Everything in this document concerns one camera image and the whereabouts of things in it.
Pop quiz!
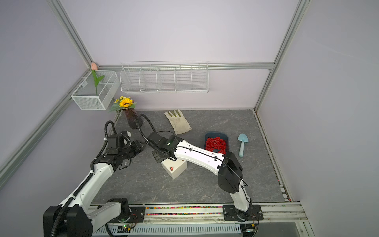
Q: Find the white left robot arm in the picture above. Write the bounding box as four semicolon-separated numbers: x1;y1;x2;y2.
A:
43;134;146;237

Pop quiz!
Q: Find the dark blue tray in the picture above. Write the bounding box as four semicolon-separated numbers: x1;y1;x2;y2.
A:
204;132;229;155

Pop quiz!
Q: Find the dark purple glass vase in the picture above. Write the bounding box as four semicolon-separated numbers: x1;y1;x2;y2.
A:
123;108;143;129

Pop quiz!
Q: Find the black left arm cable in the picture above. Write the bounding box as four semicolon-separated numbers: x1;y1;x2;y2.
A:
103;120;117;143

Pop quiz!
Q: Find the yellow sunflower bouquet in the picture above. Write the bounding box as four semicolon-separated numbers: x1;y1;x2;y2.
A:
109;96;136;112

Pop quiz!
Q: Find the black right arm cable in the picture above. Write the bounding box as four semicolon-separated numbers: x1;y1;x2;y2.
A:
137;114;166;155

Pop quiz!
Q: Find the long white wire shelf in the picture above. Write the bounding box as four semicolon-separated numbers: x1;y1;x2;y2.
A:
120;61;210;93

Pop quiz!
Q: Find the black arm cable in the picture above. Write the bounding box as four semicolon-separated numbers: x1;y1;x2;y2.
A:
103;120;117;143
137;114;166;155

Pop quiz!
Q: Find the pile of red sleeves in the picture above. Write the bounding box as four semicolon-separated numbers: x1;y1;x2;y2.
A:
205;137;227;154

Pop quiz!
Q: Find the white vented cable duct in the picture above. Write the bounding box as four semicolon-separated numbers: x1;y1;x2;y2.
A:
109;223;242;237

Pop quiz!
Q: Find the pink artificial tulip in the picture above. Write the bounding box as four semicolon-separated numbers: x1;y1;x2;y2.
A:
91;62;104;96

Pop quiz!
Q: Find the light blue garden trowel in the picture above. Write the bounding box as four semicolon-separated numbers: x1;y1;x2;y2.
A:
238;133;249;157

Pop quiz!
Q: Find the white work glove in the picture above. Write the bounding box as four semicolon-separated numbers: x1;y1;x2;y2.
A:
164;110;191;135

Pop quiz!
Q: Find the white metal box with screws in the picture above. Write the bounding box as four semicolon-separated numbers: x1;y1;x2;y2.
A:
161;159;187;180

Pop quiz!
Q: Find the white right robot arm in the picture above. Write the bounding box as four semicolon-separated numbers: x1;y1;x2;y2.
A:
143;132;261;222

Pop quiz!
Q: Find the small white wire basket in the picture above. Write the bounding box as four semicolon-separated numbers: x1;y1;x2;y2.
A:
71;70;120;111

